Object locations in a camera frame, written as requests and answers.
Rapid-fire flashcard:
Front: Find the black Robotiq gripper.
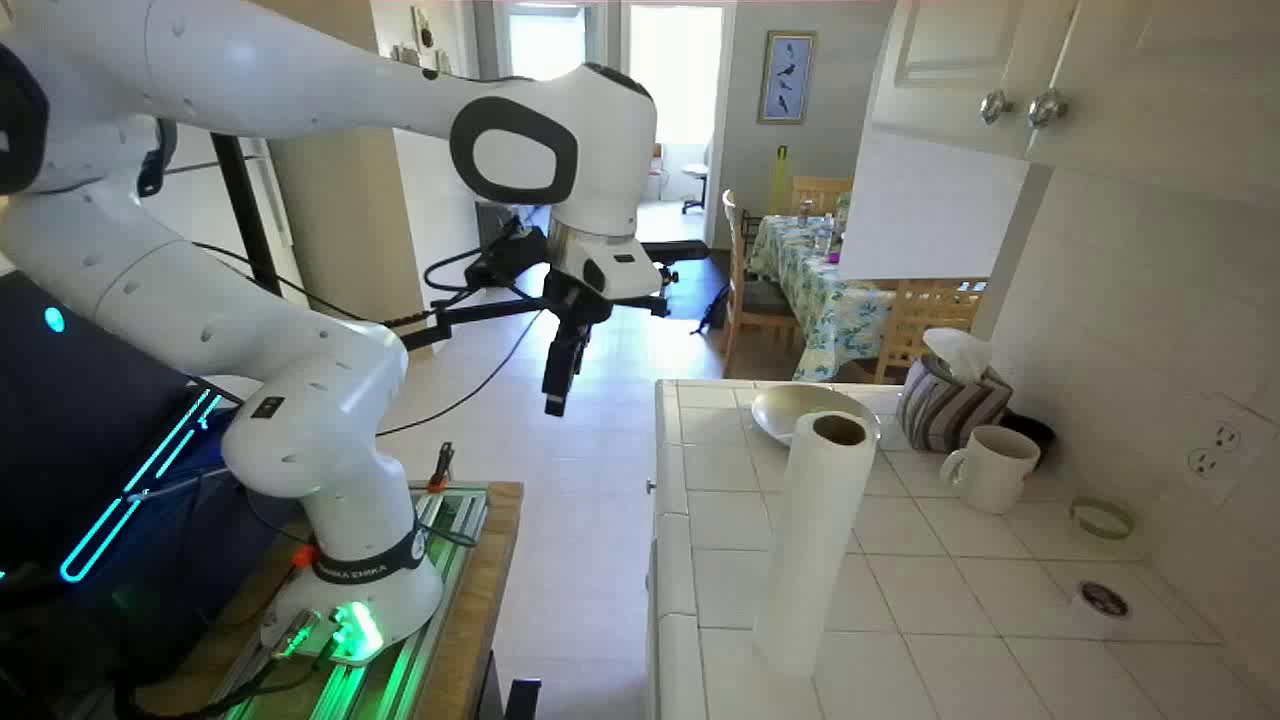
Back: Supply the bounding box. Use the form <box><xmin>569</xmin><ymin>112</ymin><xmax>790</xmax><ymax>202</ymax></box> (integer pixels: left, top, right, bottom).
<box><xmin>536</xmin><ymin>256</ymin><xmax>620</xmax><ymax>421</ymax></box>

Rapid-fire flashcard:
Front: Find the white paper towel roll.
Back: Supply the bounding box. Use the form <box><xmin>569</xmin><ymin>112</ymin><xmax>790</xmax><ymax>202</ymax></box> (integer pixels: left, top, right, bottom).
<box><xmin>748</xmin><ymin>408</ymin><xmax>880</xmax><ymax>681</ymax></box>

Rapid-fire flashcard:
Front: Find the wooden dining chair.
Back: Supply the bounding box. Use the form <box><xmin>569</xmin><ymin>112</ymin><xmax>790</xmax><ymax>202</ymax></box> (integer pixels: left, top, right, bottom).
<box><xmin>715</xmin><ymin>189</ymin><xmax>805</xmax><ymax>381</ymax></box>
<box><xmin>871</xmin><ymin>275</ymin><xmax>994</xmax><ymax>388</ymax></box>
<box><xmin>790</xmin><ymin>171</ymin><xmax>858</xmax><ymax>223</ymax></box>

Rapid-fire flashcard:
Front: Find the small distant stool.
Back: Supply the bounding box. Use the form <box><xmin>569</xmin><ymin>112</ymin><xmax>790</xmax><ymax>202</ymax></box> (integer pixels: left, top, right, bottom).
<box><xmin>679</xmin><ymin>159</ymin><xmax>711</xmax><ymax>220</ymax></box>

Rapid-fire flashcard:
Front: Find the white shallow bowl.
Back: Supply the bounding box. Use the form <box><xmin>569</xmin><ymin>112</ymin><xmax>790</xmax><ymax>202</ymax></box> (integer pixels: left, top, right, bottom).
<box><xmin>748</xmin><ymin>381</ymin><xmax>886</xmax><ymax>453</ymax></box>

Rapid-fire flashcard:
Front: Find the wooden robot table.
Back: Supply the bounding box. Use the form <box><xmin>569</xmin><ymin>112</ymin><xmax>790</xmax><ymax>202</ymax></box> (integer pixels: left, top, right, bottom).
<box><xmin>134</xmin><ymin>474</ymin><xmax>527</xmax><ymax>720</ymax></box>

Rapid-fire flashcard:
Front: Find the dining table with floral cloth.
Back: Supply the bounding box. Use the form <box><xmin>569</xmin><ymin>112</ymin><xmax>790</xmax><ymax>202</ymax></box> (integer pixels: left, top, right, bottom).
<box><xmin>746</xmin><ymin>211</ymin><xmax>897</xmax><ymax>382</ymax></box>

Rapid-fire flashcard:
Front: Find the yellow-green bottle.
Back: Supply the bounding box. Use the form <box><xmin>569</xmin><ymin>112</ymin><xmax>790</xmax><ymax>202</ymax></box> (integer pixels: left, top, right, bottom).
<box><xmin>764</xmin><ymin>140</ymin><xmax>802</xmax><ymax>220</ymax></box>

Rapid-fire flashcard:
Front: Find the black stand pole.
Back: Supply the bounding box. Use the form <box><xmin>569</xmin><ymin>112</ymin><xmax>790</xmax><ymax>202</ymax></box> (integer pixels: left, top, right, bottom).
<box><xmin>208</xmin><ymin>131</ymin><xmax>290</xmax><ymax>301</ymax></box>

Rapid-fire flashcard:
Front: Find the framed blue picture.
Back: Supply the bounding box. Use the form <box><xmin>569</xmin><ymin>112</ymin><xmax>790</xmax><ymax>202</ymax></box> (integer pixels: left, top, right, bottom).
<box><xmin>757</xmin><ymin>28</ymin><xmax>822</xmax><ymax>126</ymax></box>

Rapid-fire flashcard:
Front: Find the grey striped cloth holder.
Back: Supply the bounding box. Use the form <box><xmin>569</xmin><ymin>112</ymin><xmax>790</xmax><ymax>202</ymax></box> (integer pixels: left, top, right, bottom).
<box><xmin>894</xmin><ymin>352</ymin><xmax>1017</xmax><ymax>456</ymax></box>

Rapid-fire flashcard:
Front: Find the white round cup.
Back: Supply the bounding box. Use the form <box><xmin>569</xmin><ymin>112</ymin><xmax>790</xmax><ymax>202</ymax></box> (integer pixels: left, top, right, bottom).
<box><xmin>915</xmin><ymin>323</ymin><xmax>1000</xmax><ymax>382</ymax></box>

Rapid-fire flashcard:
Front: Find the white ceramic mug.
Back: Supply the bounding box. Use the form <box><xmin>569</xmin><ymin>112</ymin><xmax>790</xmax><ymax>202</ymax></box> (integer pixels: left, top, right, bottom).
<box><xmin>935</xmin><ymin>421</ymin><xmax>1045</xmax><ymax>520</ymax></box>

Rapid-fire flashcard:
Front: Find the small green-rimmed dish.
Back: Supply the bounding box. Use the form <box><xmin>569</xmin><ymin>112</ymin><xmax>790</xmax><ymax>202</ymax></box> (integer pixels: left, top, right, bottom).
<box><xmin>1067</xmin><ymin>497</ymin><xmax>1142</xmax><ymax>544</ymax></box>

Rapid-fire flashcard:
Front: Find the sink drain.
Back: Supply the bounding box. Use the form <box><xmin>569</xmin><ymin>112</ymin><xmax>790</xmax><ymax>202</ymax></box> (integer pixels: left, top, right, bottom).
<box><xmin>1077</xmin><ymin>577</ymin><xmax>1135</xmax><ymax>622</ymax></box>

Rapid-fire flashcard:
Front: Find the white upper cabinet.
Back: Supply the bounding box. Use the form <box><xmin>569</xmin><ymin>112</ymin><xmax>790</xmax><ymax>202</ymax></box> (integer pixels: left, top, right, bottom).
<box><xmin>854</xmin><ymin>0</ymin><xmax>1280</xmax><ymax>211</ymax></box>

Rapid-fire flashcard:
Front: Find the black exterior camera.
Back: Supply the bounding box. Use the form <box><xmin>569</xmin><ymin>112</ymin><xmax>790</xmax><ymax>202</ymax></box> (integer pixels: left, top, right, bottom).
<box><xmin>642</xmin><ymin>236</ymin><xmax>711</xmax><ymax>267</ymax></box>

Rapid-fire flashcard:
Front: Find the small red-handled clamp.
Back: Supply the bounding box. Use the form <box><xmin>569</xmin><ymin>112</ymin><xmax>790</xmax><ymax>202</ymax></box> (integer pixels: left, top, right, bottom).
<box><xmin>425</xmin><ymin>437</ymin><xmax>462</xmax><ymax>497</ymax></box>

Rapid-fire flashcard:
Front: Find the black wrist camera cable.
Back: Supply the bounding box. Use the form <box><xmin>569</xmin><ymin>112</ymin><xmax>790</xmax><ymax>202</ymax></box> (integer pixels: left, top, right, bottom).
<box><xmin>422</xmin><ymin>236</ymin><xmax>542</xmax><ymax>320</ymax></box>

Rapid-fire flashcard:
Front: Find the green-lit metal base plate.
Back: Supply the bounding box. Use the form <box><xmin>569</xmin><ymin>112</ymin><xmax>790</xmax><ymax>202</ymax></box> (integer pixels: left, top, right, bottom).
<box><xmin>216</xmin><ymin>487</ymin><xmax>491</xmax><ymax>720</ymax></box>

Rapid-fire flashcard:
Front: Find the white wall power outlet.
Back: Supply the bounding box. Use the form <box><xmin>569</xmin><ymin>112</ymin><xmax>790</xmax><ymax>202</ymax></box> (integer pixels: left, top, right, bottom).
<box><xmin>1181</xmin><ymin>402</ymin><xmax>1274</xmax><ymax>504</ymax></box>

